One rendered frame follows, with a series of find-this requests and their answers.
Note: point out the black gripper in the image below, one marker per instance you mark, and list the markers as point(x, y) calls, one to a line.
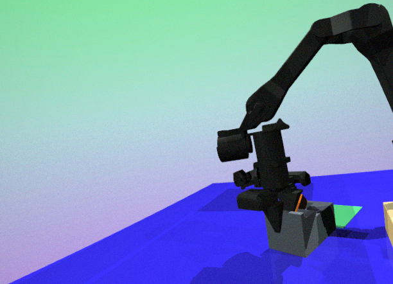
point(277, 183)

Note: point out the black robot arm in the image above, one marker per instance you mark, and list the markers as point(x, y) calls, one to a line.
point(370, 30)

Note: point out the orange l-shaped part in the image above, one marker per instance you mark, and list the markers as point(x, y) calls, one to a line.
point(302, 203)

